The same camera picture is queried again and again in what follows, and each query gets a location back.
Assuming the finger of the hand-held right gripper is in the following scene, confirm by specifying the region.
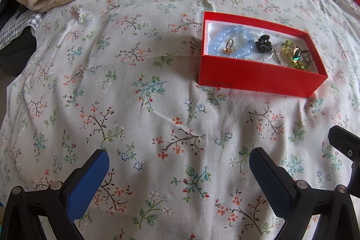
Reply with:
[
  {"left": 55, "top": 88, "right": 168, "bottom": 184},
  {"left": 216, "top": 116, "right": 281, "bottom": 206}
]
[{"left": 328, "top": 125, "right": 360, "bottom": 195}]

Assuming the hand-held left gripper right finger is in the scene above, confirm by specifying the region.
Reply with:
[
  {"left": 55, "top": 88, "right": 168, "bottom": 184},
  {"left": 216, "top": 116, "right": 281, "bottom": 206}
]
[{"left": 249, "top": 147, "right": 358, "bottom": 240}]

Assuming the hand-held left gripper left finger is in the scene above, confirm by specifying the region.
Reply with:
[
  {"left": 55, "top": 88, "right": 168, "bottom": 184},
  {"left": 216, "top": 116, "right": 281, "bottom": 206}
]
[{"left": 0, "top": 148, "right": 110, "bottom": 240}]

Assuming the red box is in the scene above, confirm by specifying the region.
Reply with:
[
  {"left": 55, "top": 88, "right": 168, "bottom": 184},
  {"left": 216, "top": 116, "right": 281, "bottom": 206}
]
[{"left": 195, "top": 12, "right": 329, "bottom": 98}]

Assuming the gold ring with green stone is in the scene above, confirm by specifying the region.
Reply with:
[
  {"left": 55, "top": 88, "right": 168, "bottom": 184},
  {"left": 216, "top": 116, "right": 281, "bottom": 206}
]
[{"left": 288, "top": 46, "right": 303, "bottom": 62}]

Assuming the green bead grape charm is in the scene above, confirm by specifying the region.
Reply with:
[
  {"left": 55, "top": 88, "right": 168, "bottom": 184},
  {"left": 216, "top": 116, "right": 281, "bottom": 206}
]
[{"left": 278, "top": 40, "right": 313, "bottom": 72}]

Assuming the silver bead bracelet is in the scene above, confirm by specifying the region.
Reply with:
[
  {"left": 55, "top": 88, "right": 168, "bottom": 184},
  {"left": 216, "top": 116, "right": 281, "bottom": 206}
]
[{"left": 245, "top": 32, "right": 279, "bottom": 63}]

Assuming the black hair claw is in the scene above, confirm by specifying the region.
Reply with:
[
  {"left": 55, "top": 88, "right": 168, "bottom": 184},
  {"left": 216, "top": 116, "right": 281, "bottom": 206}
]
[{"left": 254, "top": 34, "right": 274, "bottom": 53}]

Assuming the gold charm ring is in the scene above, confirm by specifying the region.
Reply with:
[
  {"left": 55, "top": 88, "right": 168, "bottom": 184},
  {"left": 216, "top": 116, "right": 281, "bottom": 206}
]
[{"left": 223, "top": 38, "right": 237, "bottom": 56}]

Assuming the blue bead bracelet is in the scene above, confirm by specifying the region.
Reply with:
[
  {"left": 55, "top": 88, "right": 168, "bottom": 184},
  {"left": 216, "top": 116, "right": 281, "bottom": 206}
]
[{"left": 208, "top": 25, "right": 256, "bottom": 61}]

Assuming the floral bedsheet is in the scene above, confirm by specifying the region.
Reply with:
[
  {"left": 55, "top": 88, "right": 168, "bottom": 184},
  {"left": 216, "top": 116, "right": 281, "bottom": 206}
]
[{"left": 0, "top": 0, "right": 360, "bottom": 240}]

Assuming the dark cloth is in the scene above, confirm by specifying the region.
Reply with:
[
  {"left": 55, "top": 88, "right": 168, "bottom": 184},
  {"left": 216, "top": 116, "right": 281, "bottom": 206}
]
[{"left": 0, "top": 29, "right": 38, "bottom": 74}]

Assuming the grey checkered sheet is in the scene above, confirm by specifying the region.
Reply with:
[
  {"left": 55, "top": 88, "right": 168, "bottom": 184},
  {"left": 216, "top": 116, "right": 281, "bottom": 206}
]
[{"left": 0, "top": 11, "right": 45, "bottom": 51}]

